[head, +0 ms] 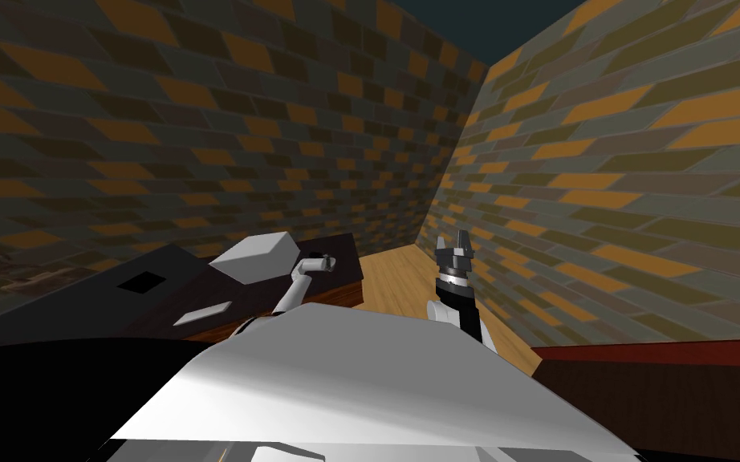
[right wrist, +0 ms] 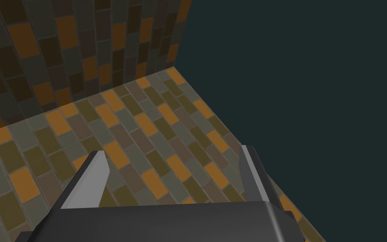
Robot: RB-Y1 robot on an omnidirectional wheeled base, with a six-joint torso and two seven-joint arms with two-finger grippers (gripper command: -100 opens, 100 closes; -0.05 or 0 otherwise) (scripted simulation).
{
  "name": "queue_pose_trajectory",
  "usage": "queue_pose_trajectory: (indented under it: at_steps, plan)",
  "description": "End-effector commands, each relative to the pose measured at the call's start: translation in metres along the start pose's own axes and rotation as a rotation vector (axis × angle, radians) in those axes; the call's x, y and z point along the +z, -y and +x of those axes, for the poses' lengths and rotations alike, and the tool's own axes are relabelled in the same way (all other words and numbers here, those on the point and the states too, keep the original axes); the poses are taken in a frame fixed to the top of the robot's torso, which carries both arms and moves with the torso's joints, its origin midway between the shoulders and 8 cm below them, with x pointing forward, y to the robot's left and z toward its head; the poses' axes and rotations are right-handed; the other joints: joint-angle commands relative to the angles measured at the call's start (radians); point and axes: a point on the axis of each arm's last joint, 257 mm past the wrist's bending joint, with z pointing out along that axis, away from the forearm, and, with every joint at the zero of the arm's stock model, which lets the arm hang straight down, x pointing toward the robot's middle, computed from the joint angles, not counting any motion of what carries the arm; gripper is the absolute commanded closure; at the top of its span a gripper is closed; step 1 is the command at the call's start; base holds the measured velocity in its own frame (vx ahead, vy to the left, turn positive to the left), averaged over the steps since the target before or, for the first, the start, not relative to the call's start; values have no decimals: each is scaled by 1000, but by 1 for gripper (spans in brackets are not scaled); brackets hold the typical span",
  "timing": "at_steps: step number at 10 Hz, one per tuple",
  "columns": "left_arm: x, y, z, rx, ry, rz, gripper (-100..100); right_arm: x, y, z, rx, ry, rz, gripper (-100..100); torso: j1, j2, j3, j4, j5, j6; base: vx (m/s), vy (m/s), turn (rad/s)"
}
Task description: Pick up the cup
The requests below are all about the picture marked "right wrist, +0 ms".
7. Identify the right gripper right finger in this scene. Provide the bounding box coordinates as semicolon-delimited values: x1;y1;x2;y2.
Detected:
238;145;284;211

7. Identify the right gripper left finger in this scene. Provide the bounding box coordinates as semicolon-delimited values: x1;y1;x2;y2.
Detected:
52;150;110;210

